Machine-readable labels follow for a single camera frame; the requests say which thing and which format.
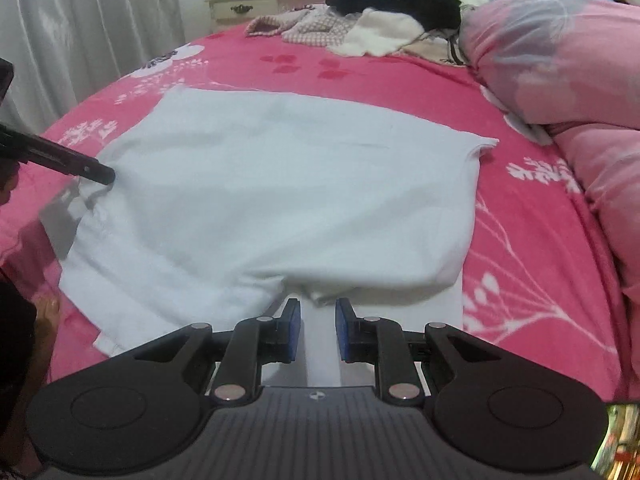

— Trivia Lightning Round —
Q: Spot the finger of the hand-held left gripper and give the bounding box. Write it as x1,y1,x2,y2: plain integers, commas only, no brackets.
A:
0,122,116,186

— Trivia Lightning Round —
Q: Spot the white fleece garment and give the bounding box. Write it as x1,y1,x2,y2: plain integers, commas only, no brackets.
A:
327,7,426,58

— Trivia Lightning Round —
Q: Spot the beige garment with black print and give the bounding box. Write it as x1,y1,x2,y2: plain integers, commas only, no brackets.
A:
400,27,471,67

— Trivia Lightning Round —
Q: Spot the grey curtain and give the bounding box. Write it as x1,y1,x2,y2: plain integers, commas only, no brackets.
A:
0,0,186,133

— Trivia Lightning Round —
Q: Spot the smartphone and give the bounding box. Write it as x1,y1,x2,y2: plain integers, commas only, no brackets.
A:
595,402,640,478

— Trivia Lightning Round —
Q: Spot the pink floral blanket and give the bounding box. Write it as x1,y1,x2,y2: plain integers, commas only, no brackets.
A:
0,25,626,403

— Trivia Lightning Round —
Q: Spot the white t-shirt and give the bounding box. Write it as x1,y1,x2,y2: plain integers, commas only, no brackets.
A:
59,85,501,388

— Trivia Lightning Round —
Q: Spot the person's black clothing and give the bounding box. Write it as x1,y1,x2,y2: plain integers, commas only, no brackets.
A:
0,277,38,471

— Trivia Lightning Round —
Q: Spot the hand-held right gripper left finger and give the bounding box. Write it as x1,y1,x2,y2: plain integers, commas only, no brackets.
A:
132,297,302,403

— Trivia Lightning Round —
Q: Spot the pink grey quilt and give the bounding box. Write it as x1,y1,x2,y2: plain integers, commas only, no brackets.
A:
459,0,640,403

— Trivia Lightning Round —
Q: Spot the cream nightstand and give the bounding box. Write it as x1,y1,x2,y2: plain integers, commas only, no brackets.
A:
204,0,331,26

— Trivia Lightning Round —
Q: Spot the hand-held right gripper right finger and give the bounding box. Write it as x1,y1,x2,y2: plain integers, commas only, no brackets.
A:
335,297,501,403

